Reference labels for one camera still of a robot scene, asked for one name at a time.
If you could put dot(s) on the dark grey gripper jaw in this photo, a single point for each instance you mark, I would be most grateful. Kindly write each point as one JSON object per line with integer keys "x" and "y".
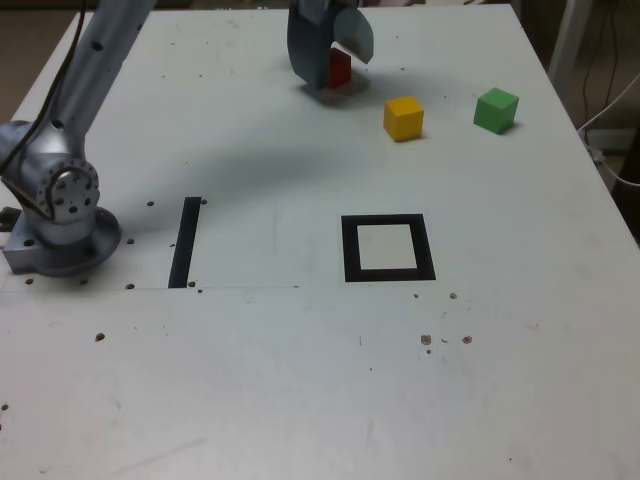
{"x": 307, "y": 50}

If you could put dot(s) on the white power strip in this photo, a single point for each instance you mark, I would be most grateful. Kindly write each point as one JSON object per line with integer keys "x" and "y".
{"x": 610, "y": 139}

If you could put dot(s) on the green cube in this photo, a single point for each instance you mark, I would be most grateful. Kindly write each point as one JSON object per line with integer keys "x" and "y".
{"x": 495, "y": 111}

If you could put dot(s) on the yellow cube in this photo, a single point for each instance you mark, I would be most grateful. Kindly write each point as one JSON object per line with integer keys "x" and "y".
{"x": 402, "y": 120}

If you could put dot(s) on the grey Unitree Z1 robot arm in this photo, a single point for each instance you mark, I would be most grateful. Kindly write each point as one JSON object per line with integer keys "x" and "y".
{"x": 75, "y": 125}

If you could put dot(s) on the black tape square outline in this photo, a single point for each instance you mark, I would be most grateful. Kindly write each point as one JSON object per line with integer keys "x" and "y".
{"x": 350, "y": 250}

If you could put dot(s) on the red cube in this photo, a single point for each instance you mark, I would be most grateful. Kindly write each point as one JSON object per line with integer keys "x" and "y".
{"x": 340, "y": 67}

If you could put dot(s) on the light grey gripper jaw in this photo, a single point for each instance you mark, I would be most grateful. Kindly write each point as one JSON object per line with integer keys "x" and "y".
{"x": 356, "y": 35}

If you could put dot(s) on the white post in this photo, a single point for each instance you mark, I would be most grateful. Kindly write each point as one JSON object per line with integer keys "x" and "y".
{"x": 562, "y": 35}

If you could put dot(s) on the black tape strip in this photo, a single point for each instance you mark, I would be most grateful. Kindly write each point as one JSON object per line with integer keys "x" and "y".
{"x": 184, "y": 245}

